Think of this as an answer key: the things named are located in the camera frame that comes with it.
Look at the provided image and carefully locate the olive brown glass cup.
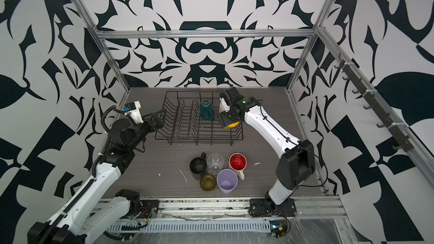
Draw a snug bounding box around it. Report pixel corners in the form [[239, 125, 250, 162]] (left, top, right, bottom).
[[200, 175, 217, 192]]

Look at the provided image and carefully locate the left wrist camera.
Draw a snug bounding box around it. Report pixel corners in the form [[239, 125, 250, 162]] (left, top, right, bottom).
[[122, 101, 144, 125]]

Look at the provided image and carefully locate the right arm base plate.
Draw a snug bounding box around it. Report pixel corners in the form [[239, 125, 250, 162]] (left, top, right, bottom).
[[248, 198, 297, 218]]

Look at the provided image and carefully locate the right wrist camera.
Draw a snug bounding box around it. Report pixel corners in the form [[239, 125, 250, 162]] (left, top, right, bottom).
[[219, 98, 230, 113]]

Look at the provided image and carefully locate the small circuit board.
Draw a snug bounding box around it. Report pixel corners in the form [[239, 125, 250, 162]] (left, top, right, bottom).
[[270, 219, 291, 238]]

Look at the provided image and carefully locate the red inside white mug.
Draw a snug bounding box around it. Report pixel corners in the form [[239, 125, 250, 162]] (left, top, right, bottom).
[[229, 153, 248, 180]]

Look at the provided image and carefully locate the green mug cream inside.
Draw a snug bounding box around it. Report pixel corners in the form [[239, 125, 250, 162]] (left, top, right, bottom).
[[200, 99, 214, 121]]

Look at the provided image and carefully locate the yellow mug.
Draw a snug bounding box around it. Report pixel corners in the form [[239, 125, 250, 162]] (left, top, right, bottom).
[[225, 121, 240, 129]]

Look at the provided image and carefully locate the black mug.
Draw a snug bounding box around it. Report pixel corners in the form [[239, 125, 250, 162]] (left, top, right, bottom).
[[189, 152, 207, 181]]

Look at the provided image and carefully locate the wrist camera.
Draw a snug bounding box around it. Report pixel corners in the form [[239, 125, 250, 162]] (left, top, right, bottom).
[[219, 98, 230, 113], [122, 101, 144, 125]]

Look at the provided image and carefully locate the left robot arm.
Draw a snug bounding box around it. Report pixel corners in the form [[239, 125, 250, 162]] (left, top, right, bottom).
[[27, 101, 167, 244]]

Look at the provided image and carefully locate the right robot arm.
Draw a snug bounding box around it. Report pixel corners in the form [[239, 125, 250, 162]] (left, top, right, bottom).
[[219, 88, 316, 206]]

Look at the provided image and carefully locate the black wire dish rack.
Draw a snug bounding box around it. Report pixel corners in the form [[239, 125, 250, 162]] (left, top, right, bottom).
[[155, 90, 244, 145]]

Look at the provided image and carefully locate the clear glass cup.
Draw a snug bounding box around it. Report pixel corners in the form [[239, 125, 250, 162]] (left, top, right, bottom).
[[207, 153, 226, 176]]

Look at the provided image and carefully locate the purple plastic cup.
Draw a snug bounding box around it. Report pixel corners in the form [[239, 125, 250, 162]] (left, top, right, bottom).
[[217, 169, 238, 194]]

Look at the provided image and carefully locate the white cable duct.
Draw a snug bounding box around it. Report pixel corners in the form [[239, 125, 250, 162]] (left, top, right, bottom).
[[107, 220, 271, 233]]

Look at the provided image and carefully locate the wall hook rail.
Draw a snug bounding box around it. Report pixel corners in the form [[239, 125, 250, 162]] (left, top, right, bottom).
[[337, 55, 414, 152]]

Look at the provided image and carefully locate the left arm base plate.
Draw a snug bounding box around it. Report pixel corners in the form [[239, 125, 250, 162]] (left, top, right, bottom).
[[136, 199, 159, 219]]

